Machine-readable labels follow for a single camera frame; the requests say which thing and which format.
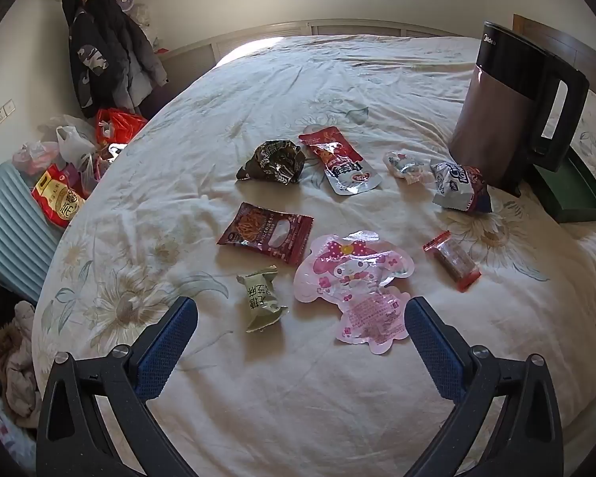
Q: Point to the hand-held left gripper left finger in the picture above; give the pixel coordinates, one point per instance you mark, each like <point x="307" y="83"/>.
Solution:
<point x="171" y="343"/>

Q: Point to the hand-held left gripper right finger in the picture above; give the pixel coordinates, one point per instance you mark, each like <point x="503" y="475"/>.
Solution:
<point x="429" y="343"/>

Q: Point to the red clear-wrapped snack bar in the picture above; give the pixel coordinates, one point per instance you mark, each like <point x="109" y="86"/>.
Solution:
<point x="452" y="261"/>

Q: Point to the green snack packet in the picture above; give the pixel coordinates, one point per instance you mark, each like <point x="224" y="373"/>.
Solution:
<point x="261" y="300"/>

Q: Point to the pink cartoon snack pouch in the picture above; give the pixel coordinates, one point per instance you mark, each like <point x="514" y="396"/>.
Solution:
<point x="352" y="268"/>

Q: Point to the dark red noodle snack packet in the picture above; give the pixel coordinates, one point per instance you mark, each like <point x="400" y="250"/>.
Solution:
<point x="258" y="231"/>

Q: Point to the white blue red snack packet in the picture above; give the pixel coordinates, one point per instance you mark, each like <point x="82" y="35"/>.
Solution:
<point x="459" y="186"/>

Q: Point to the small white candy packet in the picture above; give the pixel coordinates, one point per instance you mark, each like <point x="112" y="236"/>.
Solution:
<point x="405" y="165"/>

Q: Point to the red and white snack pouch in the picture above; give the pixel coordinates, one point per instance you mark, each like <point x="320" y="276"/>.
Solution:
<point x="342" y="164"/>

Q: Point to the brown wheat-print snack packet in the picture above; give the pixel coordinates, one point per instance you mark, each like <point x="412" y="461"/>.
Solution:
<point x="273" y="161"/>

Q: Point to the green tray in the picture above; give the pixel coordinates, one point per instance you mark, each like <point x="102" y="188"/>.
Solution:
<point x="576" y="194"/>

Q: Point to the floral bedspread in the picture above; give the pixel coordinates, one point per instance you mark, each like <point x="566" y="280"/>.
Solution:
<point x="328" y="407"/>

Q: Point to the fur-trimmed clothing pile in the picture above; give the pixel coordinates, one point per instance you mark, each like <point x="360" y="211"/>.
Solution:
<point x="15" y="362"/>

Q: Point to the red and yellow rice bag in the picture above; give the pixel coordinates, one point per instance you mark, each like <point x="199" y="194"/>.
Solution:
<point x="57" y="196"/>

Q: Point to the light blue suitcase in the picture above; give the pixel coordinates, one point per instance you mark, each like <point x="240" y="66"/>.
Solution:
<point x="10" y="228"/>

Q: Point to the red plastic bag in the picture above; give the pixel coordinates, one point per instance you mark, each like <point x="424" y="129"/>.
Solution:
<point x="121" y="124"/>

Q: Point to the clear pink plastic bag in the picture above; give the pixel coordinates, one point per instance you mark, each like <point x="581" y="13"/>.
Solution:
<point x="32" y="156"/>

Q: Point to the brown and black electric kettle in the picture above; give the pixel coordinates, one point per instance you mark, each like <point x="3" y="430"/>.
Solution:
<point x="496" y="109"/>

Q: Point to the dark grey jacket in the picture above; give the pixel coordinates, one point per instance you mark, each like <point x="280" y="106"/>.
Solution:
<point x="139" y="54"/>

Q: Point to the black camouflage jacket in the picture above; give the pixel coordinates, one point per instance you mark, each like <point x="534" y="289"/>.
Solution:
<point x="92" y="59"/>

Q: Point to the wooden headboard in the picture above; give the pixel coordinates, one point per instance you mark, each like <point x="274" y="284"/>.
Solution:
<point x="551" y="39"/>

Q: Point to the white wall sockets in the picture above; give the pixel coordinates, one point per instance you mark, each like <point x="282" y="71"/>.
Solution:
<point x="0" y="117"/>

